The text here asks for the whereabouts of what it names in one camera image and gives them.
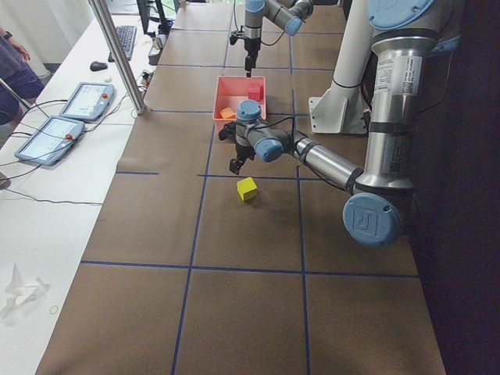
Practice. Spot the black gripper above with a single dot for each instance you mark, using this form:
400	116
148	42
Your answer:
251	46
241	151

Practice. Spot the yellow foam block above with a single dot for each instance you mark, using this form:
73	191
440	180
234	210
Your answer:
247	189

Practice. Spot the red foam block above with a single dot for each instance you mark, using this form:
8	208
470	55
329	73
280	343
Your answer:
255	92

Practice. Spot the orange foam block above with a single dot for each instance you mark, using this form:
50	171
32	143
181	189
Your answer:
227	113

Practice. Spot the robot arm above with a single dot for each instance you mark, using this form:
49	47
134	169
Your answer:
375	89
287	15

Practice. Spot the pink plastic bin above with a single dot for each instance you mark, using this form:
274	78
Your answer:
230	91

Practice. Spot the black keyboard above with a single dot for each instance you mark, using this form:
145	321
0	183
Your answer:
126	35

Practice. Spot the black computer mouse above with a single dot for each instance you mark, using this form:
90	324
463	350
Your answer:
98	66

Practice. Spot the upper teach pendant tablet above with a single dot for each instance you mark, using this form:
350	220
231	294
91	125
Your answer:
88	102

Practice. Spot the teach pendant tablet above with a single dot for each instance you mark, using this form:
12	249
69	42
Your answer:
88	102
47	145

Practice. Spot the lower teach pendant tablet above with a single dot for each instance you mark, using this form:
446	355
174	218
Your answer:
47	145

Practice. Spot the person at desk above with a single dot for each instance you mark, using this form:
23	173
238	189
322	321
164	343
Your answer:
18	75

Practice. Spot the crumpled white tissue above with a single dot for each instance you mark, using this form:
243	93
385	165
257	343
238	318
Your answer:
17	292

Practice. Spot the white camera mast post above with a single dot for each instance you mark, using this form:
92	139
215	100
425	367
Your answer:
340	109

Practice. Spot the aluminium frame post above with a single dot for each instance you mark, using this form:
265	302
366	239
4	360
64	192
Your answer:
105	21

